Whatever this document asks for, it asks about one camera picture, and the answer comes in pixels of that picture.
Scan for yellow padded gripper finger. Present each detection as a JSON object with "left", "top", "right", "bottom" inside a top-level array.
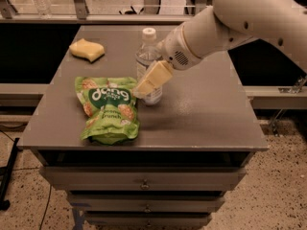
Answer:
[{"left": 132, "top": 60, "right": 174, "bottom": 98}]

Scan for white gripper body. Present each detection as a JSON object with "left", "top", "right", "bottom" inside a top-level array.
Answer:
[{"left": 157, "top": 25, "right": 202, "bottom": 70}]

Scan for clear blue-label water bottle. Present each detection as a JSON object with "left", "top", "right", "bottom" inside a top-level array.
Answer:
[{"left": 135, "top": 28, "right": 162, "bottom": 105}]

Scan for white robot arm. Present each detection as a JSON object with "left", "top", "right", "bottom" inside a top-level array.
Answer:
[{"left": 133, "top": 0, "right": 307, "bottom": 99}]

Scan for green rice chip bag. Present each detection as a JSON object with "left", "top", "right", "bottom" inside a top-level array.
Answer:
[{"left": 75, "top": 77, "right": 139, "bottom": 145}]

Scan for yellow sponge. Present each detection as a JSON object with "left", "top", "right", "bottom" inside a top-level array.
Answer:
[{"left": 69, "top": 38, "right": 105, "bottom": 62}]

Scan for grey drawer cabinet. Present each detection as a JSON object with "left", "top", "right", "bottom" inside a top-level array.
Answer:
[{"left": 17, "top": 24, "right": 269, "bottom": 230}]

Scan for top grey drawer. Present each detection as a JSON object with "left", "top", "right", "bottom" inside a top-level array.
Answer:
[{"left": 40, "top": 167, "right": 246, "bottom": 192}]

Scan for grey drawer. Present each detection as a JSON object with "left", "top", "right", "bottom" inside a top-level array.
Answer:
[
  {"left": 84, "top": 212, "right": 211, "bottom": 227},
  {"left": 67, "top": 195, "right": 224, "bottom": 213},
  {"left": 40, "top": 167, "right": 246, "bottom": 192}
]

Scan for middle grey drawer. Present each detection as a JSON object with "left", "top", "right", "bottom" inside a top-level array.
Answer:
[{"left": 67, "top": 195, "right": 224, "bottom": 213}]

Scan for bottom grey drawer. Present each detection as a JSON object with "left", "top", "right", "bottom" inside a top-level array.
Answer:
[{"left": 84, "top": 212, "right": 211, "bottom": 227}]

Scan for black stand on floor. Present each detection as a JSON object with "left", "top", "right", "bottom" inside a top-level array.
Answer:
[{"left": 0, "top": 138, "right": 19, "bottom": 211}]

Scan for black floor cable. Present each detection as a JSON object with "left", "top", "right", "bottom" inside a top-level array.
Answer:
[{"left": 37, "top": 185, "right": 53, "bottom": 230}]

